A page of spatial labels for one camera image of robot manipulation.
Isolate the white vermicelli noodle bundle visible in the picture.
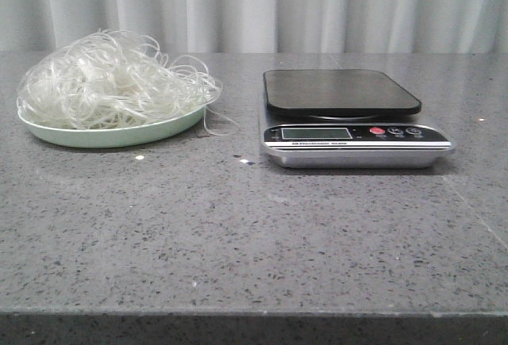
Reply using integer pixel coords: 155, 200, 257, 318
17, 29, 239, 136

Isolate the white curtain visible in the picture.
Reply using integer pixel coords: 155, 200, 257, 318
1, 0, 507, 53

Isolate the digital kitchen scale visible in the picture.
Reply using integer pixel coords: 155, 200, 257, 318
260, 69, 455, 169

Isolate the light green plate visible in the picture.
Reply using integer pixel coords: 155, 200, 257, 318
18, 107, 205, 148

